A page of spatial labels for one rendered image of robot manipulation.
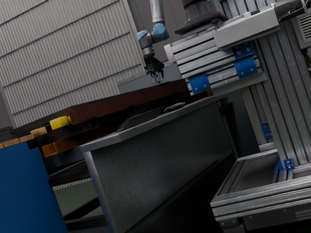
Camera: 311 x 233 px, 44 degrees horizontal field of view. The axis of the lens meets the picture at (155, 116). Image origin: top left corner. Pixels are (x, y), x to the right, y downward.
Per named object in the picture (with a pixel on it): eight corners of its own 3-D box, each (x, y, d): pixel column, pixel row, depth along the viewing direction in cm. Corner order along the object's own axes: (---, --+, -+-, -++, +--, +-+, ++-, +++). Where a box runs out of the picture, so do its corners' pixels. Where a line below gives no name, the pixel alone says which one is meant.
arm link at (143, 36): (148, 28, 237) (135, 32, 237) (153, 45, 237) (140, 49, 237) (148, 31, 245) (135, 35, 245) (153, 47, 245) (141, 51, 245)
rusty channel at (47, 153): (45, 157, 162) (41, 146, 162) (201, 98, 302) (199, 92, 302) (57, 154, 158) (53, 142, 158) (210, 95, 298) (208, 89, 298)
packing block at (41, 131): (32, 138, 192) (30, 131, 192) (40, 136, 196) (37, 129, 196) (40, 136, 188) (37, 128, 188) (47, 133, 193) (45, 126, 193)
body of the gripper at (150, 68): (146, 76, 239) (140, 57, 239) (153, 74, 246) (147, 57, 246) (156, 71, 235) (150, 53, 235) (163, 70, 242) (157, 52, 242)
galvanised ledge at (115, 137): (82, 153, 148) (79, 145, 148) (209, 100, 258) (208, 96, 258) (121, 141, 137) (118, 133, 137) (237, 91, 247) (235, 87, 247)
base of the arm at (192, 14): (219, 18, 186) (213, -2, 186) (213, 15, 172) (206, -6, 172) (191, 29, 192) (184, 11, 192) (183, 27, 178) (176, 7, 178)
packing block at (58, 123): (52, 130, 158) (49, 121, 158) (60, 127, 162) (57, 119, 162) (61, 126, 154) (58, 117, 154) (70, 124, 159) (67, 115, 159)
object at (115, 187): (111, 237, 149) (82, 153, 148) (226, 149, 259) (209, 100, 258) (119, 236, 147) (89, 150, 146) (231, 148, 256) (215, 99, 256)
